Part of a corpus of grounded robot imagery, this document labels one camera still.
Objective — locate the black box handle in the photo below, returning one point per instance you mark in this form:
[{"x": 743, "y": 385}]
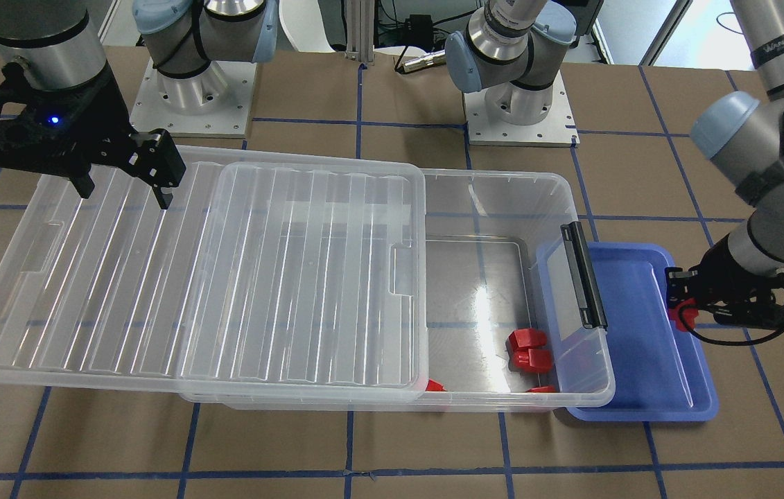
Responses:
[{"x": 587, "y": 292}]

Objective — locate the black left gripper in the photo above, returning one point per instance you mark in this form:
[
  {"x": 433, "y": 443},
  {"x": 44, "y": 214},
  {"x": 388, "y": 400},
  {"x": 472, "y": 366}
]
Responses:
[{"x": 726, "y": 278}]

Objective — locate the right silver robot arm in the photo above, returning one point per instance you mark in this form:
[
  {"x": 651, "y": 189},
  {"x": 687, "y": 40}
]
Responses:
[{"x": 58, "y": 46}]

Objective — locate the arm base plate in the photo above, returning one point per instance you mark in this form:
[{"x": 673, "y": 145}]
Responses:
[
  {"x": 215, "y": 104},
  {"x": 506, "y": 115}
]

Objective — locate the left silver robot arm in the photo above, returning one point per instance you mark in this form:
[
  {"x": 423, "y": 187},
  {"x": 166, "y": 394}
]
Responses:
[{"x": 513, "y": 50}]

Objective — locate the aluminium frame post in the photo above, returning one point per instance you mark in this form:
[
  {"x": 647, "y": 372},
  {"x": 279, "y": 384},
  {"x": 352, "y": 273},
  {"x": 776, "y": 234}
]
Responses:
[{"x": 360, "y": 30}]

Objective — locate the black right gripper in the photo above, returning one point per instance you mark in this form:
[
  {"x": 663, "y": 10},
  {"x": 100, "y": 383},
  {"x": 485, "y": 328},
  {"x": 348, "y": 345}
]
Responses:
[{"x": 95, "y": 133}]

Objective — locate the clear plastic box lid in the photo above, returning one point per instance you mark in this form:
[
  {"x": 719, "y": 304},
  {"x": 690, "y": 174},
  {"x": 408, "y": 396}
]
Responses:
[{"x": 276, "y": 277}]

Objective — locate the blue plastic tray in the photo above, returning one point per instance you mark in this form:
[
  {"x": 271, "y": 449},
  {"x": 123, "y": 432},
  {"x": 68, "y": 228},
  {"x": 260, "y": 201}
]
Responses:
[{"x": 661, "y": 375}]

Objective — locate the clear plastic storage box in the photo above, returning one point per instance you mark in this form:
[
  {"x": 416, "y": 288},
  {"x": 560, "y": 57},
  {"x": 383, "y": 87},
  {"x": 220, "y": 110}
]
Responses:
[{"x": 483, "y": 232}]

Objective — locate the white chair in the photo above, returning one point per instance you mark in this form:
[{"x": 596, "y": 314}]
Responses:
[{"x": 313, "y": 26}]

